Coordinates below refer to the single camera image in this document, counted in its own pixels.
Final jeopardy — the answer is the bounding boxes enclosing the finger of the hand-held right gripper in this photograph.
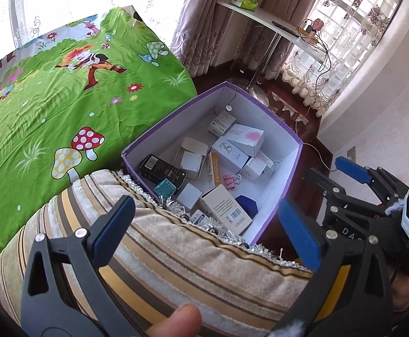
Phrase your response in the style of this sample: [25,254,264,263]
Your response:
[304,168,370,225]
[335,156,409,204]

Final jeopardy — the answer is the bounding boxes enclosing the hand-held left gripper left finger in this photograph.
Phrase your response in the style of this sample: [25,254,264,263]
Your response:
[20,195,145,337]

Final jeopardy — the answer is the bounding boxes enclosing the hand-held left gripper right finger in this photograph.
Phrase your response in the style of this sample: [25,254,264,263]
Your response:
[271,198,396,337]

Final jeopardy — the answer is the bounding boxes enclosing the purple cardboard box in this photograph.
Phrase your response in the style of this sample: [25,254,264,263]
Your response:
[121,81,303,247]

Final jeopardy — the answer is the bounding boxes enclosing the dark blue box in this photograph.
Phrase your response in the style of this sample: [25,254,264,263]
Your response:
[235,195,258,216]

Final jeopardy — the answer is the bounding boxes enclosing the small teal box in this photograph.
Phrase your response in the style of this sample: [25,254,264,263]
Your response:
[154,180,176,202]

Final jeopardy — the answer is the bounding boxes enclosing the white box printed text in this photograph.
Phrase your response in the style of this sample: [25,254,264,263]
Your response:
[244,152,275,181]

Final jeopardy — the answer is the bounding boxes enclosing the black box gold print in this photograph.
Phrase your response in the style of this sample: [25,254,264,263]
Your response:
[140,154,187,186]

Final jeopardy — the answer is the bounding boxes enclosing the tall grey-white box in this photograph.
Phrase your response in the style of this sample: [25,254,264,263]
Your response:
[200,184,253,236]

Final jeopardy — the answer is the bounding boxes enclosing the small white cube box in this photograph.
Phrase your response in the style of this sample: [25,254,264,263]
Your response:
[176,183,203,213]

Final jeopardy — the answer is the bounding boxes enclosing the white box with logo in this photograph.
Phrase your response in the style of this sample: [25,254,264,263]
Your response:
[190,210,210,226]

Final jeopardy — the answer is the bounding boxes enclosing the grey box pink stain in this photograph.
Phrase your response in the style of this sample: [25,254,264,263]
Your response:
[222,124,265,157]

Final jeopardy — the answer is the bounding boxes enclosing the cream white box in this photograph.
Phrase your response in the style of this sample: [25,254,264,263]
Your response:
[211,137,250,173]

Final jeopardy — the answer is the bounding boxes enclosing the long white box black print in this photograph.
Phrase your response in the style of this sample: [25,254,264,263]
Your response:
[206,110,236,138]

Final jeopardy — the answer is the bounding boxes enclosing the person's left hand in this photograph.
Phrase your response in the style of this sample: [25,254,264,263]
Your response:
[145,304,202,337]

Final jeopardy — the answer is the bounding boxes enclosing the striped plush cushion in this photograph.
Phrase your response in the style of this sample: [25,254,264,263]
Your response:
[0,169,317,337]

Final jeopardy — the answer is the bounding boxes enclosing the cream embroidered curtain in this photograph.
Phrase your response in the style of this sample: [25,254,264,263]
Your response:
[280,0,408,118]

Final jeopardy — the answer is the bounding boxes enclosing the metal table stand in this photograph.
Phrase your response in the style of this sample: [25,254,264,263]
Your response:
[241,31,283,108]

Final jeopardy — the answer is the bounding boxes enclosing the green cartoon bedsheet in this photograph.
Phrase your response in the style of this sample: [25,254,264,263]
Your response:
[0,5,198,278]

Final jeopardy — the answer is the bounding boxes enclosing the black phone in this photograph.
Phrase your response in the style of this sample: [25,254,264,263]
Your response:
[272,21,299,37]

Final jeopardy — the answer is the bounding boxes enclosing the white side table top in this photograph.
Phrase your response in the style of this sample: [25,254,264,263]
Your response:
[216,0,326,64]

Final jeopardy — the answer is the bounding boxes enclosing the green tissue pack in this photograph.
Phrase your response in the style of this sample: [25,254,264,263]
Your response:
[231,0,259,10]

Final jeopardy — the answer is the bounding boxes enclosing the mauve curtain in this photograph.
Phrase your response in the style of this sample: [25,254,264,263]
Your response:
[171,0,321,81]

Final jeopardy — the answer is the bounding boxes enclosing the white lace curtain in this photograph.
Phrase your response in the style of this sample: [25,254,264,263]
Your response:
[1,0,198,53]

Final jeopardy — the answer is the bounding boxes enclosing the white cable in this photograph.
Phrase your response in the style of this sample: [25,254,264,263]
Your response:
[294,112,336,173]

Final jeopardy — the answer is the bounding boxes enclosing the black cable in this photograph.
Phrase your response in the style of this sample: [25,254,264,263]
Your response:
[315,37,332,79]

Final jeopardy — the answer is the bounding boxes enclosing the charger and cables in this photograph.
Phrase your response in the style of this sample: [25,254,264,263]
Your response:
[297,19,326,43]

